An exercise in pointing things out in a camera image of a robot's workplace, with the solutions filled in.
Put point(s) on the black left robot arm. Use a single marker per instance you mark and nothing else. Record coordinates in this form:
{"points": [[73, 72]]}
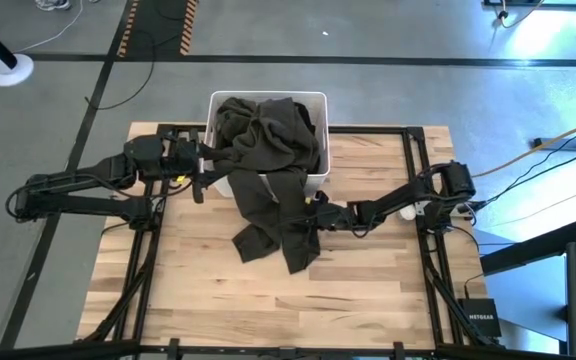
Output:
{"points": [[93, 175]]}

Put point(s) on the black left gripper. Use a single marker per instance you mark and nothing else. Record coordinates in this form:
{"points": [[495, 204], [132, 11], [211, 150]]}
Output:
{"points": [[180, 157]]}

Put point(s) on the white plastic laundry basket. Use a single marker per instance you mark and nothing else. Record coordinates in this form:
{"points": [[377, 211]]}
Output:
{"points": [[320, 115]]}

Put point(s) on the black garment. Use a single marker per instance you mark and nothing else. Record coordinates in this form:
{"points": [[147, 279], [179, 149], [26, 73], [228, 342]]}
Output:
{"points": [[268, 140]]}

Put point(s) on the person's shoe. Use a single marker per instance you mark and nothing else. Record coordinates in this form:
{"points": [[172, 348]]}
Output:
{"points": [[53, 4]]}

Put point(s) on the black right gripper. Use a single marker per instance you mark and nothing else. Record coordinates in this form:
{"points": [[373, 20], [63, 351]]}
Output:
{"points": [[335, 216]]}

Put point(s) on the black aluminium frame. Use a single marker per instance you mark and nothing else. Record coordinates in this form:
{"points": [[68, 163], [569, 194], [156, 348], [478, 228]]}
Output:
{"points": [[410, 150]]}

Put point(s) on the black Netgear switch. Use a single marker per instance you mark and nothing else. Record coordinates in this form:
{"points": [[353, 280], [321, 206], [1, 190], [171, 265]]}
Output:
{"points": [[479, 317]]}

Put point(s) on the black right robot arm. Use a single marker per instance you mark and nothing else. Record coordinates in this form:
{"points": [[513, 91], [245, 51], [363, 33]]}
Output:
{"points": [[398, 195]]}

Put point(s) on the small white cap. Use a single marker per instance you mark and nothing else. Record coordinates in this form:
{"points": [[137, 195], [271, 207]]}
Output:
{"points": [[408, 212]]}

